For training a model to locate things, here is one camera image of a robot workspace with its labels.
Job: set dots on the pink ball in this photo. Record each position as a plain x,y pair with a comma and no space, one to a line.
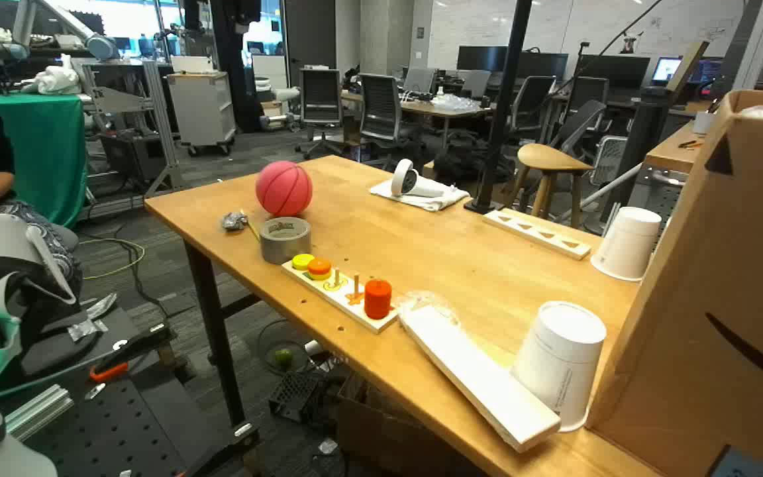
283,190

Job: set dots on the green ball on floor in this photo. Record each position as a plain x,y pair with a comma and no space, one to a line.
282,358

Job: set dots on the white cloth under controller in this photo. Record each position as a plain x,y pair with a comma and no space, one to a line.
418,203

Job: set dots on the red cylinder block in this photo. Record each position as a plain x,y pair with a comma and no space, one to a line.
377,297

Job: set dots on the white VR controller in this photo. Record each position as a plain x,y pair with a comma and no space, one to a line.
405,181

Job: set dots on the white peg board base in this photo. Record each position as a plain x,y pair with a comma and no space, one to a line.
341,293

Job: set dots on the black vertical pole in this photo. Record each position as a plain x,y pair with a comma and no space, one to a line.
502,108

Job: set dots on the grey office chair right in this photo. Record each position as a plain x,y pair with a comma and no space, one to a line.
379,123

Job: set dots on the grey office chair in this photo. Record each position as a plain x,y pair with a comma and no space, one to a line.
320,111
379,123

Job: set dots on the white shape sorter board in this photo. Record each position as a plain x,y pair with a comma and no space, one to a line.
544,234

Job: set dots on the small grey crumpled object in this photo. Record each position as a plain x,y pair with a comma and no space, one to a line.
234,222

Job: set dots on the grey office chair left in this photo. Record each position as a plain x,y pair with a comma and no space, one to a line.
320,111

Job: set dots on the wooden stool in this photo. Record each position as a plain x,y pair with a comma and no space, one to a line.
548,164

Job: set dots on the long white flat board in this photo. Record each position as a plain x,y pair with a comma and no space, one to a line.
498,398

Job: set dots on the white paper cup near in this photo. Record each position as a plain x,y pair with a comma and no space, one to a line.
557,358

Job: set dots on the white paper cup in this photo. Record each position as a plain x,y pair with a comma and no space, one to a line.
557,358
629,246

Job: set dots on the white rolling cabinet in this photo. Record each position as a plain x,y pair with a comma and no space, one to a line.
202,111

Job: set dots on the white paper cup far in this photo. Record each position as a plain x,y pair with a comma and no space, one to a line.
629,246

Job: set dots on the green cloth covered table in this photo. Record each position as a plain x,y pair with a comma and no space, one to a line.
47,153

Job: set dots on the large cardboard box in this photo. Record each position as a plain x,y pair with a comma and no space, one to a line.
683,384

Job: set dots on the white VR headset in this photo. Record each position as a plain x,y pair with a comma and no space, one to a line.
25,246

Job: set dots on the orange ring block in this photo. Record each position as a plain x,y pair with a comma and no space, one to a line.
319,270

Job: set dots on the yellow ring block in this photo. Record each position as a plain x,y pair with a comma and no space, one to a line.
302,262

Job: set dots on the grey duct tape roll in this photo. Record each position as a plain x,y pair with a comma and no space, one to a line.
283,236

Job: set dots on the black table leg frame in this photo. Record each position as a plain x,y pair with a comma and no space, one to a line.
212,317

